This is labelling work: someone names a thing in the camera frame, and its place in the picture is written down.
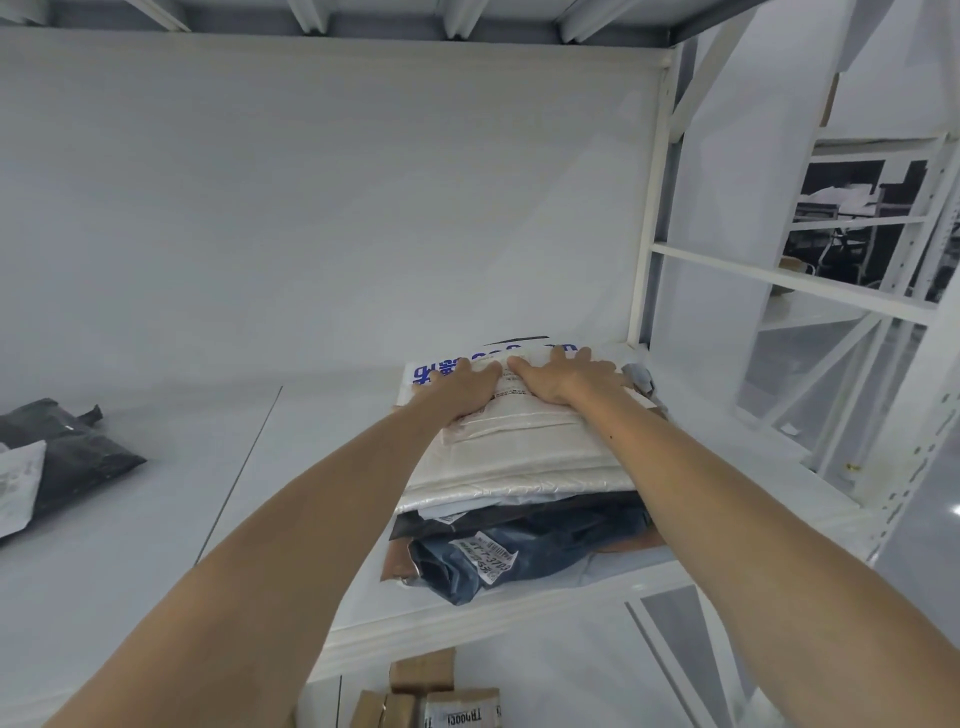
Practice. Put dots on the person's left hand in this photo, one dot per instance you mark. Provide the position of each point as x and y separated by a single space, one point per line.
463 390

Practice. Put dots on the person's right hand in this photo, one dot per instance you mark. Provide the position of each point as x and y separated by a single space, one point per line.
570 384

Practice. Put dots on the person's right little finger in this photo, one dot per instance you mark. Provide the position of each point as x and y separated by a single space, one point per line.
622 383

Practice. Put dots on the person's right thumb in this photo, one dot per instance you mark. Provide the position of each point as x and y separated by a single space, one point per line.
521 370

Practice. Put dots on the person's left thumb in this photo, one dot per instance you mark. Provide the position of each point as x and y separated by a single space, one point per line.
493 377

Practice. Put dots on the person's right middle finger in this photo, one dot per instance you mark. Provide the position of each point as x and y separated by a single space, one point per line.
585 355

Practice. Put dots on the white mailer with blue print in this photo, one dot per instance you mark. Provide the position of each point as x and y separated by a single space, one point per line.
525 352

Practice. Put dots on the translucent white labelled poly bag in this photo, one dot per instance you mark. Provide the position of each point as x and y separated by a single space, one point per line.
517 416

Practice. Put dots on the person's left forearm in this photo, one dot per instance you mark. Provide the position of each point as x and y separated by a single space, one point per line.
300 555

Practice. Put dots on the person's right forearm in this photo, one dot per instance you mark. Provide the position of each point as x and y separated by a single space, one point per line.
750 555

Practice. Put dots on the grey wrapped parcel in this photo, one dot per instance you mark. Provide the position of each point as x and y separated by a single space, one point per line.
637 375

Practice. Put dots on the pearly white bubble mailer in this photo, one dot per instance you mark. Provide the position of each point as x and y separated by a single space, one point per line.
510 469

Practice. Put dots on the white metal shelf rack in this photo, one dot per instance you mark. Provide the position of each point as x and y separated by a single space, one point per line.
651 225

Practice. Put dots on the dark blue labelled poly mailer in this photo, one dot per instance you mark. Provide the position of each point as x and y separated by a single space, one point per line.
555 544

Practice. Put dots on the open background cardboard box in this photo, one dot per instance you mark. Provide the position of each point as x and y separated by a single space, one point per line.
796 274

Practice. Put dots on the brown cardboard envelope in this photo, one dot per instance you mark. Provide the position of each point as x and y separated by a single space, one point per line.
396 559

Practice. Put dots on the small plain cardboard box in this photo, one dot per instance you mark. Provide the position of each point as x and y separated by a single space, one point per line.
403 712
422 671
369 712

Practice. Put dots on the white background shelf rack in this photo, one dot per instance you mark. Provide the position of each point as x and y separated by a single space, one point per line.
916 247

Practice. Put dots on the cardboard box with white label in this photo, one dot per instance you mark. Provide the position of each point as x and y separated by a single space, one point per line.
461 711

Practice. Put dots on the crumpled black poly mailer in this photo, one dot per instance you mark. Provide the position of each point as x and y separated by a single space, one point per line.
71 465

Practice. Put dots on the white labelled poly mailer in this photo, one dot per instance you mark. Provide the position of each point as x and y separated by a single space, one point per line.
19 487

